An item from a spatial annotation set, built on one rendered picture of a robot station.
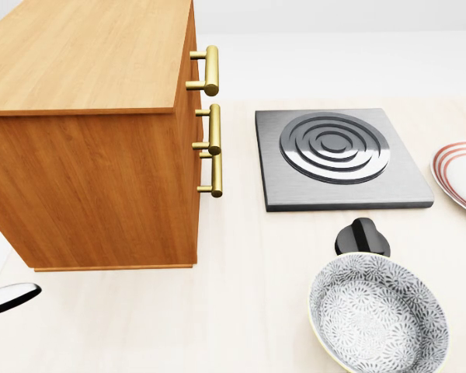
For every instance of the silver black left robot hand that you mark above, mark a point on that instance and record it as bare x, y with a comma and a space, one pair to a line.
11, 295

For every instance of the wooden cabinet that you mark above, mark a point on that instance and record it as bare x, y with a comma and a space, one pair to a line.
81, 163

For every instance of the wooden cabinet drawer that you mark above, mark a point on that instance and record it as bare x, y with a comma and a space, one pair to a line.
189, 128
191, 37
195, 217

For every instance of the round black stove knob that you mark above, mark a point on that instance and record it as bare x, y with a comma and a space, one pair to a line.
361, 235

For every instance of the grey patterned bowl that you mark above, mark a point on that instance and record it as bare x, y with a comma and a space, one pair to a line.
376, 322

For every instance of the flat dark stove plate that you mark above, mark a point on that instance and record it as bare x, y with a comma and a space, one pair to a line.
404, 182

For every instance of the white plate with red rings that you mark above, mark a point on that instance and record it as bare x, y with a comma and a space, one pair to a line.
460, 175

